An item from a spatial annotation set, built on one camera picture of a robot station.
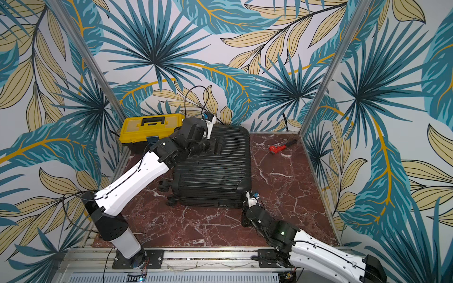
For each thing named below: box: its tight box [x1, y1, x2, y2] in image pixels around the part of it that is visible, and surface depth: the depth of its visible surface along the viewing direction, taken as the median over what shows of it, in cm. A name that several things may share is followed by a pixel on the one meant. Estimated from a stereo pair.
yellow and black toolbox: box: [119, 113, 185, 154], surface depth 101 cm
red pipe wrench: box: [268, 139, 298, 154], surface depth 115 cm
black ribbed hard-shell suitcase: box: [157, 124, 252, 209], surface depth 78 cm
